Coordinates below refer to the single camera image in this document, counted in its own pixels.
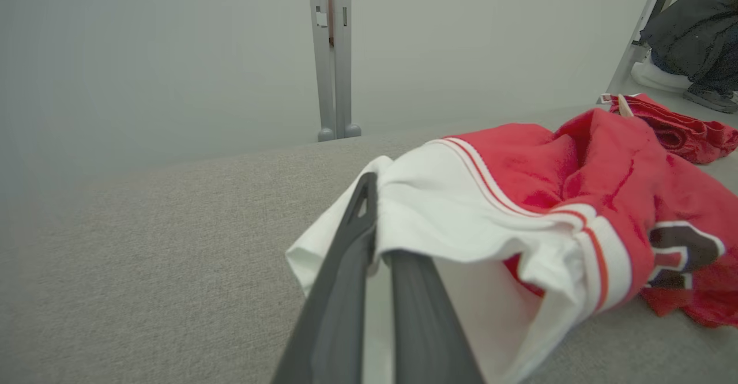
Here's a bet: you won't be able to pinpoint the red white-sleeved jersey shirt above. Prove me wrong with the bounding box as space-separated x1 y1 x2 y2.
285 107 738 384

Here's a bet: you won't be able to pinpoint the red shorts with white stripe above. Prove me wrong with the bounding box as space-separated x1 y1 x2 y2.
598 92 738 165

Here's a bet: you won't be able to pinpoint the person in dark clothing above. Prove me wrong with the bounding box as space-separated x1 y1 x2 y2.
630 0 738 114

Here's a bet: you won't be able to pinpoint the grey double partition post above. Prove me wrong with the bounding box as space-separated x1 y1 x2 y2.
306 0 363 143

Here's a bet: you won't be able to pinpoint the grey slanted partition post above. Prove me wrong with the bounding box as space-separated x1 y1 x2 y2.
605 0 688 95

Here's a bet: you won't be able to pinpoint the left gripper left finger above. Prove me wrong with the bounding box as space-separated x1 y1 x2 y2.
270 171 379 384

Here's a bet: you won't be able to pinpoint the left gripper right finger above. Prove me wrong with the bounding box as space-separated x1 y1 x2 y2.
383 250 486 384

